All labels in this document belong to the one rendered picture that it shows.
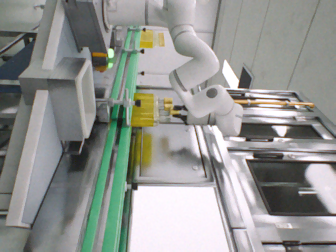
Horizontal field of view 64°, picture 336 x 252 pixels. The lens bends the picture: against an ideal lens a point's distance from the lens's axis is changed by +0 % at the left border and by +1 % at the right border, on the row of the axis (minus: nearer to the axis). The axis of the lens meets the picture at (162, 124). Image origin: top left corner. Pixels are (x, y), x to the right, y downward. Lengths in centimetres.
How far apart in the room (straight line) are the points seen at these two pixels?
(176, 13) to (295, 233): 86
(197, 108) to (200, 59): 17
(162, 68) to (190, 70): 657
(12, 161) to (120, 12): 64
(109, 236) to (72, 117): 37
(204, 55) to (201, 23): 631
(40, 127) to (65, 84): 14
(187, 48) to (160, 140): 56
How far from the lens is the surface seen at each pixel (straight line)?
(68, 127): 89
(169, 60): 736
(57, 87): 82
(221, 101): 91
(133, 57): 153
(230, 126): 107
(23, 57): 160
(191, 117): 124
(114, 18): 110
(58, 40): 94
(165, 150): 124
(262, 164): 136
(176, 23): 97
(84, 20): 103
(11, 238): 105
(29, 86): 85
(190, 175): 113
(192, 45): 88
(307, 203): 127
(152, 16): 108
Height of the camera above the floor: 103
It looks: 4 degrees up
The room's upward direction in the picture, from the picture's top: 92 degrees clockwise
